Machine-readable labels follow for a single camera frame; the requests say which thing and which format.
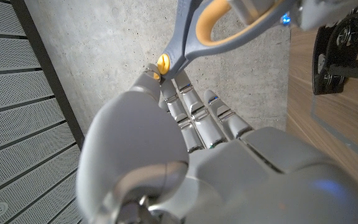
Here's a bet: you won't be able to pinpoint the black tambourine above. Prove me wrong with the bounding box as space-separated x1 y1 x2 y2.
311 10 358 96

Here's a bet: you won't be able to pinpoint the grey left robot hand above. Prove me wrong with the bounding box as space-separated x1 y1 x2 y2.
76 63 358 224

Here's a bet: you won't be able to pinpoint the grey scissors with orange handles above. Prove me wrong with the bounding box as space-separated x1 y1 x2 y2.
156 0 295 81

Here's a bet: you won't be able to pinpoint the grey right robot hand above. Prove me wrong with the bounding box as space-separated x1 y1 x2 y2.
228 0 358 32

